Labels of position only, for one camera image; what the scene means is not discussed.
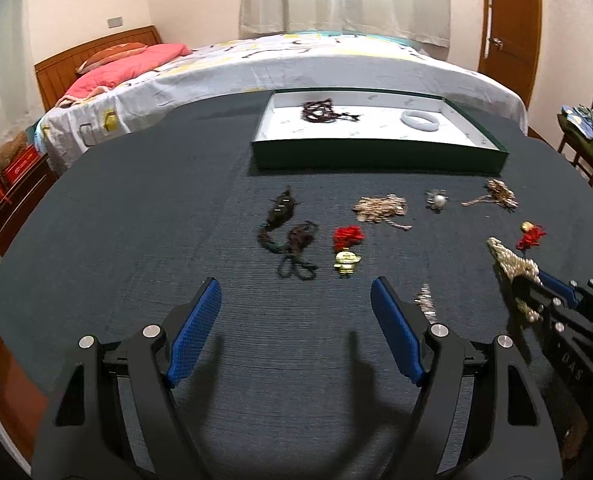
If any pink pillow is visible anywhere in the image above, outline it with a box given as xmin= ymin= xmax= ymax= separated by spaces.
xmin=64 ymin=42 xmax=192 ymax=101

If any dark blue tablecloth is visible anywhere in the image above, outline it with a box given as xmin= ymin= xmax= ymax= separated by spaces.
xmin=0 ymin=91 xmax=593 ymax=480

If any wooden headboard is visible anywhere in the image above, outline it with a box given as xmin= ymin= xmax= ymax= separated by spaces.
xmin=34 ymin=25 xmax=163 ymax=111

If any rose gold coin chain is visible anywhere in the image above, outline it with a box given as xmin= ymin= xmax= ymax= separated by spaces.
xmin=353 ymin=193 xmax=413 ymax=232

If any wooden nightstand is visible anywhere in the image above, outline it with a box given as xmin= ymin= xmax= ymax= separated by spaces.
xmin=0 ymin=152 xmax=60 ymax=258

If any black tassel pendant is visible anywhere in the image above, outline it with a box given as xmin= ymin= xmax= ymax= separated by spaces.
xmin=256 ymin=185 xmax=303 ymax=256

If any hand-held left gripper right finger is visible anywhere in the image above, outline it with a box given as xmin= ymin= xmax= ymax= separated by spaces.
xmin=371 ymin=276 xmax=563 ymax=480

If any red box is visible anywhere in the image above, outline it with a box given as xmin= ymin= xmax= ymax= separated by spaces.
xmin=1 ymin=145 xmax=42 ymax=186

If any green cloth pile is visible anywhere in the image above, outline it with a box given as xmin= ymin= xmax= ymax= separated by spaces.
xmin=557 ymin=104 xmax=593 ymax=168

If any gold chain pearl necklace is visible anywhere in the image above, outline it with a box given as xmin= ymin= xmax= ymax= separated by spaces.
xmin=461 ymin=178 xmax=519 ymax=213

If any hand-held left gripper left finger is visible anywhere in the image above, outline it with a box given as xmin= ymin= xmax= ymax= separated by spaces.
xmin=31 ymin=276 xmax=223 ymax=480

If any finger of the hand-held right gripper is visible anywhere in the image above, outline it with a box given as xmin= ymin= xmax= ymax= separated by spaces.
xmin=537 ymin=271 xmax=593 ymax=322
xmin=514 ymin=280 xmax=580 ymax=343

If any silver pearl brooch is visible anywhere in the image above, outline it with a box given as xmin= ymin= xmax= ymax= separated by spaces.
xmin=424 ymin=188 xmax=450 ymax=213

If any wooden door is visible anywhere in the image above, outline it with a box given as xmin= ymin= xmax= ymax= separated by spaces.
xmin=478 ymin=0 xmax=542 ymax=108

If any red knot gold figure charm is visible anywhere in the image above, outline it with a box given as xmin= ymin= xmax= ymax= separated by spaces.
xmin=331 ymin=225 xmax=366 ymax=278

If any bed with printed sheet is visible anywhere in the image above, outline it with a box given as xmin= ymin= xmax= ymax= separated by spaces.
xmin=34 ymin=30 xmax=530 ymax=171

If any brown teddy bear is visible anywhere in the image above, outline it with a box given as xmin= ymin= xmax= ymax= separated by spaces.
xmin=0 ymin=132 xmax=30 ymax=181

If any white pearl cluster necklace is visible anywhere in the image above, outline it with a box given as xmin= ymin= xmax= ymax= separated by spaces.
xmin=487 ymin=236 xmax=545 ymax=328

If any white jade bangle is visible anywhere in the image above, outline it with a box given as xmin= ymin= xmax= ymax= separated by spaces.
xmin=401 ymin=108 xmax=438 ymax=132

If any red knot gold bell charm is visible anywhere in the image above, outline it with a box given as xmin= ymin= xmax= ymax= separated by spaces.
xmin=515 ymin=220 xmax=548 ymax=252

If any brown patterned pillow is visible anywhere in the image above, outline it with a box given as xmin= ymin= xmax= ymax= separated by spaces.
xmin=75 ymin=41 xmax=150 ymax=73

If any dark brown bead bracelet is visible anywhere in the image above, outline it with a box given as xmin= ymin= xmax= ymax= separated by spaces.
xmin=301 ymin=99 xmax=363 ymax=125

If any green jewelry box white inside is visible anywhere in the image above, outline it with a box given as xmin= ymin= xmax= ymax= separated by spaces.
xmin=250 ymin=89 xmax=508 ymax=177

